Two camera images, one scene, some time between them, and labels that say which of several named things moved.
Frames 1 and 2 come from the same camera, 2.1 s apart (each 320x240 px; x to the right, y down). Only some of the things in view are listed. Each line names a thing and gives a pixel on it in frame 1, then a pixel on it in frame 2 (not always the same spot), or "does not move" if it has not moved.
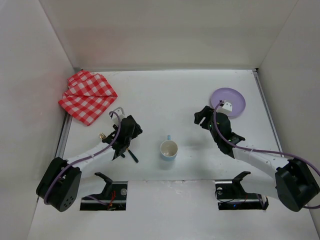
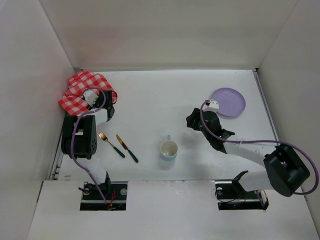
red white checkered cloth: x=88 y=95 does not move
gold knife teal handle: x=132 y=155 does not move
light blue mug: x=168 y=149 does not move
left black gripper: x=122 y=146 to x=110 y=100
